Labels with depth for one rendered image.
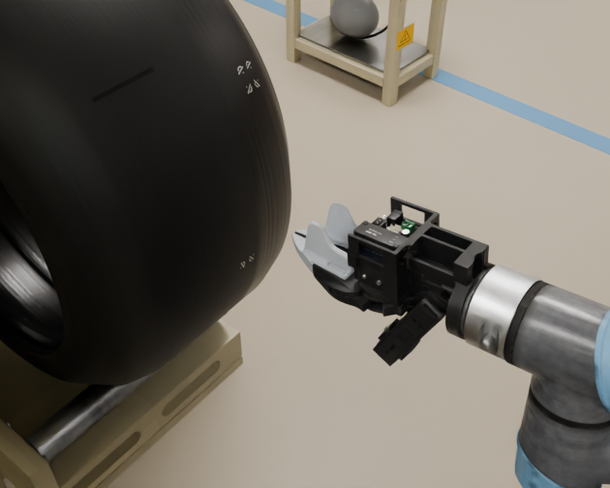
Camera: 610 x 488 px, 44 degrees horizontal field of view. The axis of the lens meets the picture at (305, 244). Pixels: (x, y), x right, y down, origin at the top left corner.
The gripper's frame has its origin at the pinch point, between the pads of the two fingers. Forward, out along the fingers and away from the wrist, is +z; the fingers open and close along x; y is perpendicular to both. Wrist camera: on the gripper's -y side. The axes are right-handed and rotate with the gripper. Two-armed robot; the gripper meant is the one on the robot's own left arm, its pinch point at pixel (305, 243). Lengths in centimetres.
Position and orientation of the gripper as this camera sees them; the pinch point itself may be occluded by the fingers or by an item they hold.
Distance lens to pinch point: 78.6
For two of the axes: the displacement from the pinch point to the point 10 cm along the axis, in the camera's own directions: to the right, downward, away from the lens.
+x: -6.3, 5.3, -5.7
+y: -0.9, -7.8, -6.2
